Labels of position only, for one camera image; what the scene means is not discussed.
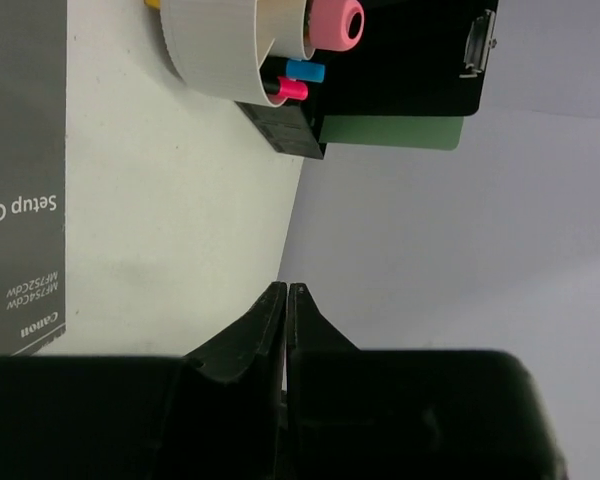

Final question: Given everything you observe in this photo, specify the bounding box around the black clipboard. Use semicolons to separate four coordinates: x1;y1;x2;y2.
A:
309;0;500;119

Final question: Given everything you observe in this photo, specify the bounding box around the green clipboard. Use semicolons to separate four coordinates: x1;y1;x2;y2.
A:
320;116;464;151

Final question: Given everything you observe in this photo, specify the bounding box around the black pink highlighter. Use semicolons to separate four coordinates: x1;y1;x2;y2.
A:
262;76;309;101

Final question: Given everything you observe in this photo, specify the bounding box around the pink capped glue stick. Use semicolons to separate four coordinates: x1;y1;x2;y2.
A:
305;0;365;52

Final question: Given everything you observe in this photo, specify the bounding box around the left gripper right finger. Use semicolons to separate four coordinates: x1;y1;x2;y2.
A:
286;283;568;479

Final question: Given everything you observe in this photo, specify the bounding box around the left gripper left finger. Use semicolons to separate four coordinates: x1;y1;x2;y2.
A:
0;282;286;479

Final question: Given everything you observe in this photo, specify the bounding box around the grey booklet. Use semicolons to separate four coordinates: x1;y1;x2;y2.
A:
0;1;67;355

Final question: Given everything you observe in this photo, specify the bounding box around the white round desk organizer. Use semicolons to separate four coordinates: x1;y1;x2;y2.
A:
159;0;314;108

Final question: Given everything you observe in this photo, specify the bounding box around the black mesh file organizer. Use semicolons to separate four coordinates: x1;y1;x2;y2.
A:
236;101;327;160

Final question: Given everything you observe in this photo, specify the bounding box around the black blue highlighter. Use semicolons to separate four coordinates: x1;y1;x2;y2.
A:
260;57;326;83

